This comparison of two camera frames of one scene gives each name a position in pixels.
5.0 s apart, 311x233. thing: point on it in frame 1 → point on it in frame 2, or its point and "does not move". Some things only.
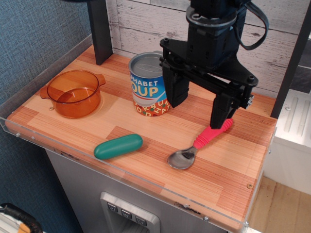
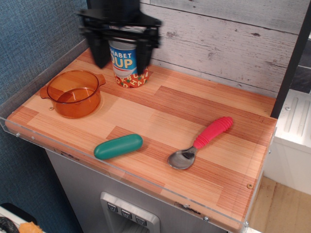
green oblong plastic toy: [118, 146] does not move
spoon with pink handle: [182, 159] does not move
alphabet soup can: [148, 90] → [124, 59]
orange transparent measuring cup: [75, 94] does not move
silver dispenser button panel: [122, 216] does not move
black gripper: [208, 59] → [102, 19]
